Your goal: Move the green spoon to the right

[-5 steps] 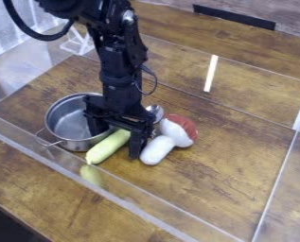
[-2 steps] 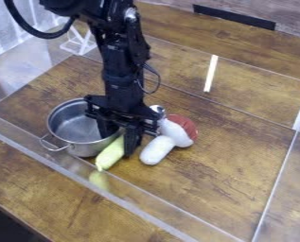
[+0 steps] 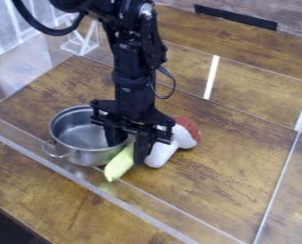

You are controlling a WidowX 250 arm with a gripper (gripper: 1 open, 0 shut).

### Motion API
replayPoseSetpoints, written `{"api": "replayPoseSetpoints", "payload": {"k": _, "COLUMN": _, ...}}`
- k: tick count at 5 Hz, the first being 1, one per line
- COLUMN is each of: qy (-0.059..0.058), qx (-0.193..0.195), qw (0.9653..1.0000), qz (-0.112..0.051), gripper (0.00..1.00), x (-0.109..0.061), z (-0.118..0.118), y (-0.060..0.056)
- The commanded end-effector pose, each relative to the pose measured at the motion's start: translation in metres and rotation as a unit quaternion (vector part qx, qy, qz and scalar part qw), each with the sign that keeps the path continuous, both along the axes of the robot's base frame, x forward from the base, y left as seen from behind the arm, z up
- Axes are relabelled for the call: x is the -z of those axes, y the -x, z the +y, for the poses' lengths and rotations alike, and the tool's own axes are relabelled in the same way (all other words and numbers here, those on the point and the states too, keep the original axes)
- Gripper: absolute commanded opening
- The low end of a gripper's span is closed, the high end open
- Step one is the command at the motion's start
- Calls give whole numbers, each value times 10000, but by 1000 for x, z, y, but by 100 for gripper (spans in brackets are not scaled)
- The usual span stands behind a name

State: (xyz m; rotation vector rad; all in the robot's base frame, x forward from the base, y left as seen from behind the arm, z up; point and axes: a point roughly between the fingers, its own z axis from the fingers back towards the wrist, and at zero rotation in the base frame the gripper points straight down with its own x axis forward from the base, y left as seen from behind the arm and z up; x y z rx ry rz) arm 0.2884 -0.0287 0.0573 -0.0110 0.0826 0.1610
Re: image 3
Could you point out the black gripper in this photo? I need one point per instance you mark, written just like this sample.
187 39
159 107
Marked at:
150 125

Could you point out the light green plush spoon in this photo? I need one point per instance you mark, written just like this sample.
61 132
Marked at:
119 164

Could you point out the small stainless steel pot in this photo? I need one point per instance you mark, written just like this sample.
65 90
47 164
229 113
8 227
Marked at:
78 140

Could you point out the plush red cap mushroom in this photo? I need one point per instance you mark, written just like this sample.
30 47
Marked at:
186 138

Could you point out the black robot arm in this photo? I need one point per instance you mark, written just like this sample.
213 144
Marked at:
129 22

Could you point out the clear acrylic front barrier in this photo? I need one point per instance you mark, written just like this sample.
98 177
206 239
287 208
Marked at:
69 204

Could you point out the clear acrylic barrier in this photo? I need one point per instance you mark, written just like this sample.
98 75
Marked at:
69 204
245 88

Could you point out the clear acrylic back barrier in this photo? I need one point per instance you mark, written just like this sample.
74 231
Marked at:
245 88

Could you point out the black bar on table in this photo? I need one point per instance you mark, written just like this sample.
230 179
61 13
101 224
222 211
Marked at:
237 17

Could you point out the clear acrylic triangle bracket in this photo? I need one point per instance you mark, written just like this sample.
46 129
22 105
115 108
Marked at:
82 44

